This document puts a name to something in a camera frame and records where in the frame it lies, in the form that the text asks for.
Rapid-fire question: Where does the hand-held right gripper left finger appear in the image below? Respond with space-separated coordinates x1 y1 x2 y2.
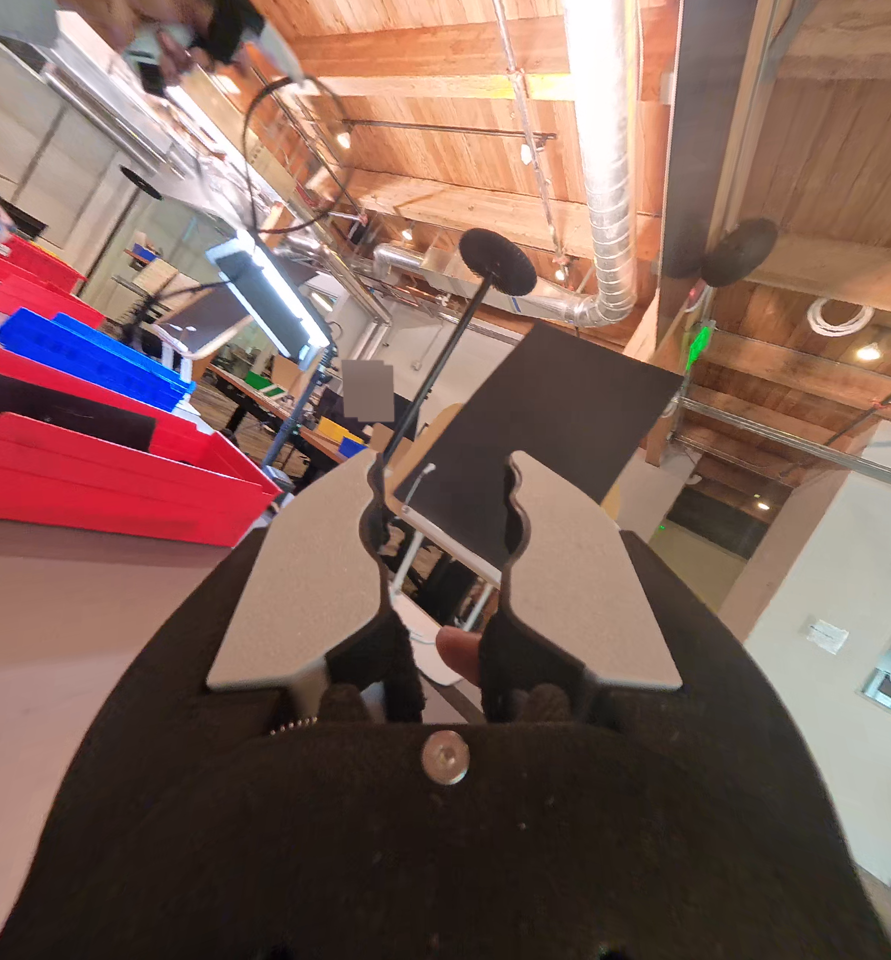
205 450 396 691

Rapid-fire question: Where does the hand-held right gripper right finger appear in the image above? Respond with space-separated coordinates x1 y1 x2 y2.
498 450 684 691

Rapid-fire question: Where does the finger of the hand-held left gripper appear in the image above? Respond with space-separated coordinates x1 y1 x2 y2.
254 15 306 82

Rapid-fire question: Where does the black cable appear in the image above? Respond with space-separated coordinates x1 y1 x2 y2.
241 75 362 235

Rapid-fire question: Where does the person's left hand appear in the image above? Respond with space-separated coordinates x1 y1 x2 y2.
59 0 214 72

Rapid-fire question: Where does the person's right hand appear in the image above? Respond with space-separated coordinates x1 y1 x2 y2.
436 628 484 687

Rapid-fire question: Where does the white stand base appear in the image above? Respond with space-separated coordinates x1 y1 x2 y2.
391 600 467 686

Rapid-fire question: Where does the white bar with thin antenna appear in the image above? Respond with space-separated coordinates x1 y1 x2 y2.
394 462 504 633

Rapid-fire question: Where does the black pole with disc top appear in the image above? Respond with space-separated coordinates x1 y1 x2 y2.
378 228 538 470
76 165 164 280

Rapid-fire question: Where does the large black tilted board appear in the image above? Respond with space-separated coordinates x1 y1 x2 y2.
389 322 685 590

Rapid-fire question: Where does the red plastic bin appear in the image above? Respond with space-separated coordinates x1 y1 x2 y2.
0 339 216 462
0 412 283 549

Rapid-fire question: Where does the glowing light panel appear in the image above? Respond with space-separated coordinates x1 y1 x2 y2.
205 231 334 363

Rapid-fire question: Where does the distant red bin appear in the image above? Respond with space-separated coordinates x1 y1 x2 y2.
0 236 88 295
0 273 107 333

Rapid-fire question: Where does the dark blue bin stack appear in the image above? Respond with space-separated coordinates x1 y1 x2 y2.
0 307 198 412

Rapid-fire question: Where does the black ceiling dome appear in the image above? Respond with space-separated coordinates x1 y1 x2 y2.
666 217 780 288

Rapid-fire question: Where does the white stand frame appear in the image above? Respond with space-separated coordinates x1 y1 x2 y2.
156 330 195 385

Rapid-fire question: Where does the black tilted board white frame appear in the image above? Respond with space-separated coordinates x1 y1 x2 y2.
155 281 257 363

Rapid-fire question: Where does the silver rectangular duct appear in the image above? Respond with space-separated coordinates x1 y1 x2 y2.
372 242 591 318

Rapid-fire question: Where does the silver spiral duct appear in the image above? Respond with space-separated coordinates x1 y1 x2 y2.
561 0 642 329

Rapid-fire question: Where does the white cable coil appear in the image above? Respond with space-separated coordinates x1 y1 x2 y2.
807 296 876 337

